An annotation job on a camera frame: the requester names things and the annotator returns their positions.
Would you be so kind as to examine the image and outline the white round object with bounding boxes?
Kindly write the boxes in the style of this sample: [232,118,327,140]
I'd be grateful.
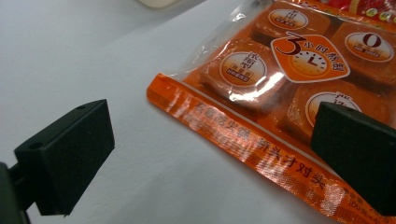
[136,0,183,8]

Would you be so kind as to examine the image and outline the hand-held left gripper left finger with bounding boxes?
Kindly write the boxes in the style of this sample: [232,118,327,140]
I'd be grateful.
[13,99,116,217]

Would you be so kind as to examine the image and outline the orange soup base packet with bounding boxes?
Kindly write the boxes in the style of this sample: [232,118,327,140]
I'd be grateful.
[146,0,396,224]

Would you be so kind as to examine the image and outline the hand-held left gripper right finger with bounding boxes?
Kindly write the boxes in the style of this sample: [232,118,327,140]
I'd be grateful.
[310,101,396,217]

